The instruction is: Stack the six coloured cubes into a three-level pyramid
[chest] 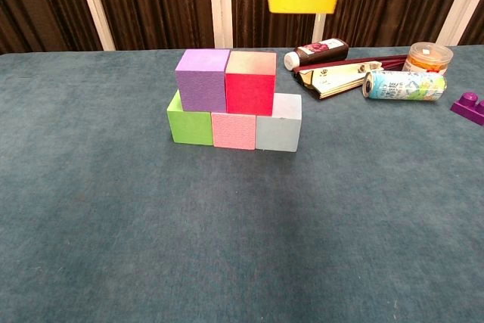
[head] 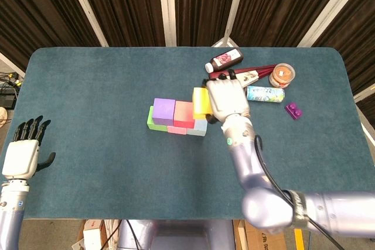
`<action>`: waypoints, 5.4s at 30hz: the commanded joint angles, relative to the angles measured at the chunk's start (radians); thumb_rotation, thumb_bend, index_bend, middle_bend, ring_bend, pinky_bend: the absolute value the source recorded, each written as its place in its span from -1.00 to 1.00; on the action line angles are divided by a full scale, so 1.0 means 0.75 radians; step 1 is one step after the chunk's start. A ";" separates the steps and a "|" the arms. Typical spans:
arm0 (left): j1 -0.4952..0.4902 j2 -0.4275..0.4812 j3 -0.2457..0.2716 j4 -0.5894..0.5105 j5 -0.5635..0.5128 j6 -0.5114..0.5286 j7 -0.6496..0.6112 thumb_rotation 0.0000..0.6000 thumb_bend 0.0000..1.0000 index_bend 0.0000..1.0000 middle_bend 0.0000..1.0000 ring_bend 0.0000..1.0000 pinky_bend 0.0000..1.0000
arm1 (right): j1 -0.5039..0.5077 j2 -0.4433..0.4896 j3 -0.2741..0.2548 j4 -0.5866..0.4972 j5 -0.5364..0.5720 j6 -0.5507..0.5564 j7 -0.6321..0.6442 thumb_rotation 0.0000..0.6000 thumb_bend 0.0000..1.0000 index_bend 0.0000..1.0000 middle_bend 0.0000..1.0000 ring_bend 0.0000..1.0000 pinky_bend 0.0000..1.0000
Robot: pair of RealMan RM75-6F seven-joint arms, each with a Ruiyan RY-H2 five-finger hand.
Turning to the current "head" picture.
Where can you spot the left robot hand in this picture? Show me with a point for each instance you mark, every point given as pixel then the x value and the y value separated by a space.
pixel 20 159

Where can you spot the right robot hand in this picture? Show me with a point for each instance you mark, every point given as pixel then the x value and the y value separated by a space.
pixel 227 97

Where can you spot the yellow foam cube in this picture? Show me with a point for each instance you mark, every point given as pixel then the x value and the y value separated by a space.
pixel 200 100

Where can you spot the light blue foam cube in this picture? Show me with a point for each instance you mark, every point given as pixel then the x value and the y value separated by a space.
pixel 197 128

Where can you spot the red foam cube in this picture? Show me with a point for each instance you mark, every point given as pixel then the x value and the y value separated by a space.
pixel 184 113

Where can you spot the purple foam cube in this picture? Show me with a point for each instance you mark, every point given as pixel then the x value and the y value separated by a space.
pixel 163 111

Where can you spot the green foam cube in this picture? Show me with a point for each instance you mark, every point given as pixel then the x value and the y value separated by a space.
pixel 150 122

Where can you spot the dark red folding fan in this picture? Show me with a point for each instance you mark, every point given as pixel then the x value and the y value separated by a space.
pixel 252 73

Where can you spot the dark juice bottle white cap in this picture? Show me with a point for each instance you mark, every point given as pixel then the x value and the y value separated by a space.
pixel 225 59

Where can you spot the printed light blue drink can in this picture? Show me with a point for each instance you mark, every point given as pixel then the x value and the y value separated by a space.
pixel 266 94

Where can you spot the pink foam cube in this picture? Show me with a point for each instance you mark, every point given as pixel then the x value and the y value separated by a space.
pixel 177 130

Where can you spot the clear jar orange contents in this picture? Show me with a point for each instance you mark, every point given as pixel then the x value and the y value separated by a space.
pixel 282 75

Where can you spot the black floor device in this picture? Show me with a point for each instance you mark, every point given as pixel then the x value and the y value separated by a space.
pixel 7 101

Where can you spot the purple toy brick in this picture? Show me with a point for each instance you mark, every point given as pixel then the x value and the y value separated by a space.
pixel 293 111

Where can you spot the teal table cloth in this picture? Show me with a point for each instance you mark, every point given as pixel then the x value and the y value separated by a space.
pixel 117 174

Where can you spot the white cardboard box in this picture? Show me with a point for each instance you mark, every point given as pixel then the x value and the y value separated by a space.
pixel 92 238

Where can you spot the dark brown pleated curtain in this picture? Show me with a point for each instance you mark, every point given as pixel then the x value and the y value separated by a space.
pixel 132 4

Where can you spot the lavender robot torso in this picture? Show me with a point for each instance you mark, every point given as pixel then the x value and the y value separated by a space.
pixel 175 235

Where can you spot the brown printed cardboard box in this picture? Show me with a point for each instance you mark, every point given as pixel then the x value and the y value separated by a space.
pixel 263 241

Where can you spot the white frame post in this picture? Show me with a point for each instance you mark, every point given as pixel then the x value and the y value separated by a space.
pixel 233 7
pixel 10 64
pixel 167 7
pixel 85 7
pixel 328 13
pixel 364 96

